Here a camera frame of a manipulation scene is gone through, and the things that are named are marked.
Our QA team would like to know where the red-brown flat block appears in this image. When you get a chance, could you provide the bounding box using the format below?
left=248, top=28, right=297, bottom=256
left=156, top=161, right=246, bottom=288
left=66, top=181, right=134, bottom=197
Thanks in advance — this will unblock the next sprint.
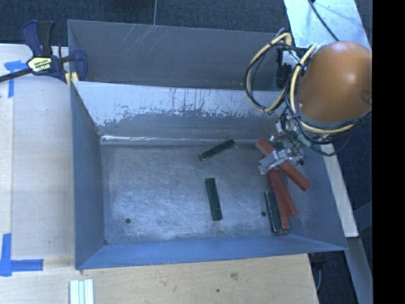
left=278, top=212, right=291, bottom=231
left=267, top=168, right=299, bottom=217
left=254, top=137, right=312, bottom=193

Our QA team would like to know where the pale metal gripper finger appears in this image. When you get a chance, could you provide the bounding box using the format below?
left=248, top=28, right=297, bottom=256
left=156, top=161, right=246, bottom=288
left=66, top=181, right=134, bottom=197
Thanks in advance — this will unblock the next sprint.
left=258, top=150, right=287, bottom=175
left=268, top=133, right=287, bottom=153

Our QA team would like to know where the dark green flat block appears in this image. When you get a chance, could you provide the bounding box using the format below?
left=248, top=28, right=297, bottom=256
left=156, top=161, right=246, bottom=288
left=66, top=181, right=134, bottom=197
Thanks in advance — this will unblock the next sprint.
left=198, top=139, right=237, bottom=162
left=263, top=190, right=284, bottom=236
left=204, top=177, right=223, bottom=222

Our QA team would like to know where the black cylinder on white bracket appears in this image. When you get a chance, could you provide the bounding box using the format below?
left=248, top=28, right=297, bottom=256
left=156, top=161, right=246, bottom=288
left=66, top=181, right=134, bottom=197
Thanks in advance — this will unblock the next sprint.
left=275, top=44, right=304, bottom=90

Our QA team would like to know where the grey metal bin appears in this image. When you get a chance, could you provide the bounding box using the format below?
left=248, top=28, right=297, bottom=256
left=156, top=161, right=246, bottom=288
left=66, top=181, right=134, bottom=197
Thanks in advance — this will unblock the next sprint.
left=66, top=19, right=349, bottom=270

